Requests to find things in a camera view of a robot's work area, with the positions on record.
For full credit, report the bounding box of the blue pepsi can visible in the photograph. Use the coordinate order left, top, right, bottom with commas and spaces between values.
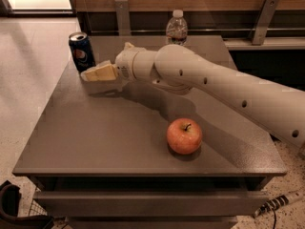
69, 31, 95, 73

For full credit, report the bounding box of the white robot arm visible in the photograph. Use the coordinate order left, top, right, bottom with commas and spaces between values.
81, 43, 305, 148

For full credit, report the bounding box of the clear plastic water bottle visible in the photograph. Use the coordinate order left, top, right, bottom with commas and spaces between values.
166, 10, 188, 45

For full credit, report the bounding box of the red apple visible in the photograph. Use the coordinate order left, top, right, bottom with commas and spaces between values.
166, 118, 202, 155

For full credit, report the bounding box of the grey cabinet drawer front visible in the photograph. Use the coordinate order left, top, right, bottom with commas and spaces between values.
34, 191, 267, 217

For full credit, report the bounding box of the light side shelf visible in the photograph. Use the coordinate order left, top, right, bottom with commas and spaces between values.
224, 37, 305, 51

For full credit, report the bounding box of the black chair base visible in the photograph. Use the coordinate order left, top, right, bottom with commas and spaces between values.
0, 180, 53, 229

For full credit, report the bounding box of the left grey metal bracket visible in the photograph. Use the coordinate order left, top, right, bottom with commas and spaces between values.
115, 0, 132, 36

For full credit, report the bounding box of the grey metal bracket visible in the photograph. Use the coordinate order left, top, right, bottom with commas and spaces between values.
252, 0, 280, 46
115, 0, 132, 36

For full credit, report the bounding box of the right grey metal bracket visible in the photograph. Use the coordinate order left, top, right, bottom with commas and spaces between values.
252, 0, 280, 46

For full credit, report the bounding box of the striped black white cable sleeve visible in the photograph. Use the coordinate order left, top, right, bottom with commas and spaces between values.
253, 189, 305, 219

